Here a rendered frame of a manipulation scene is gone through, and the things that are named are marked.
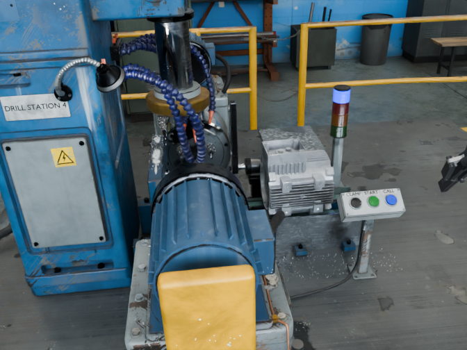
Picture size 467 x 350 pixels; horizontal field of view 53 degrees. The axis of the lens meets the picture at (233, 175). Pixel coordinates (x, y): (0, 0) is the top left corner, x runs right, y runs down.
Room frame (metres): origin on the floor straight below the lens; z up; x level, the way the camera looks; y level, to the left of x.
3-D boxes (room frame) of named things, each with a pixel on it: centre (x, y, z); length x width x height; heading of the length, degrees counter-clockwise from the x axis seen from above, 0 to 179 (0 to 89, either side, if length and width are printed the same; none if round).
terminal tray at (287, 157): (1.29, -0.16, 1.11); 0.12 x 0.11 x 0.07; 97
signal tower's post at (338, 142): (1.61, -0.40, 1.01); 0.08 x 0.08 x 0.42; 5
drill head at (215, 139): (1.59, 0.14, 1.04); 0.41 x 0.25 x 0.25; 5
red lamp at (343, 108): (1.61, -0.40, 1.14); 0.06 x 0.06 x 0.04
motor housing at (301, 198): (1.29, -0.20, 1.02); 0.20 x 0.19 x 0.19; 97
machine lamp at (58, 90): (1.01, 0.32, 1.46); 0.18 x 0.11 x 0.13; 95
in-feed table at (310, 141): (1.83, -0.25, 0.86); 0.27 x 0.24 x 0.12; 5
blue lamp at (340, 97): (1.61, -0.40, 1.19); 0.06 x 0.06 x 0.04
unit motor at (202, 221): (0.63, 0.02, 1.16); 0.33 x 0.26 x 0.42; 5
